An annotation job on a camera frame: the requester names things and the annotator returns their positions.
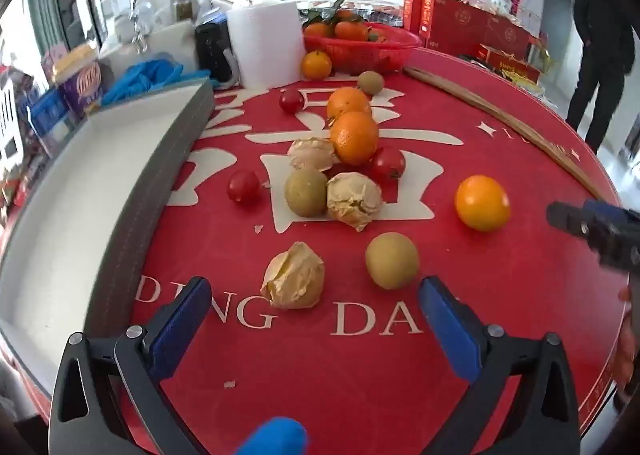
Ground white tray with grey sides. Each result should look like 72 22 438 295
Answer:
0 72 217 341

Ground wooden toy sword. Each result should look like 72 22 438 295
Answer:
402 65 608 201

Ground stack of red gift boxes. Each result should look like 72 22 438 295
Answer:
404 0 543 83

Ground white paper towel roll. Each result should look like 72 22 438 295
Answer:
226 0 307 88

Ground blue rubber gloves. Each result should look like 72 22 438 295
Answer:
100 58 221 106

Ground blue box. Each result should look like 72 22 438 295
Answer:
25 85 71 156

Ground purple carton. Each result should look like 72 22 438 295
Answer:
52 45 108 118

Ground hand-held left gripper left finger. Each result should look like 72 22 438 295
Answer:
48 276 213 455

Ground red plastic basket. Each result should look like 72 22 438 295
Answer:
302 22 423 76

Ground checked cloth bag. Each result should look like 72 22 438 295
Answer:
360 0 406 28

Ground husked physalis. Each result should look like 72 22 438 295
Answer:
326 172 383 232
287 137 337 172
260 241 326 310

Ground black container with handle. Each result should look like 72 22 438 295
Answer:
194 20 236 86

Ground pile of leafy mandarins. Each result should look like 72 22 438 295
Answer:
302 0 388 43

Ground brown-green kiwi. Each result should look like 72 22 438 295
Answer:
357 70 385 96
364 232 420 290
284 168 329 217

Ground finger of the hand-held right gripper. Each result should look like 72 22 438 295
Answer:
546 202 596 242

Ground glass jar with dark contents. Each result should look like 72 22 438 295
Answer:
170 0 198 23

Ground person's right hand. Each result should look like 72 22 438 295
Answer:
616 285 640 398

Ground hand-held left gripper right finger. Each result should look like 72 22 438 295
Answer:
419 276 581 455

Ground red cherry tomato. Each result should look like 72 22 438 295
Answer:
226 169 261 203
369 146 406 181
278 89 304 113

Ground orange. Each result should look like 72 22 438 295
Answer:
300 50 333 81
330 111 380 166
454 174 512 233
326 86 372 122

